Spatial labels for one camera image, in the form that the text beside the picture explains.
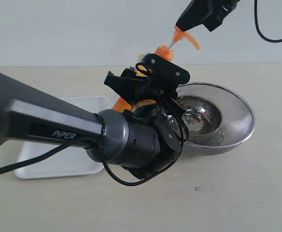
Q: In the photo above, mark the orange dish soap pump bottle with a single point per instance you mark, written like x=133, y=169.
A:
x=166, y=52

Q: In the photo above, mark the small stainless steel bowl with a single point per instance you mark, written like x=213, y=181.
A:
x=202, y=118

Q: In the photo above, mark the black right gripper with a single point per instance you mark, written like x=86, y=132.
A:
x=209, y=13

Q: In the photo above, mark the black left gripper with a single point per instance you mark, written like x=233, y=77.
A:
x=156, y=130

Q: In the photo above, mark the steel mesh colander basket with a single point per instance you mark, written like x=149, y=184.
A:
x=238, y=118

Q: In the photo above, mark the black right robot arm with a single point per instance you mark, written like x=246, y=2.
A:
x=209, y=13

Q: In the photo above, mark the white rectangular plastic tray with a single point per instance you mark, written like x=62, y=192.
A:
x=72, y=161

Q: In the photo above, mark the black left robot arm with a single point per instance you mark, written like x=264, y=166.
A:
x=28, y=114

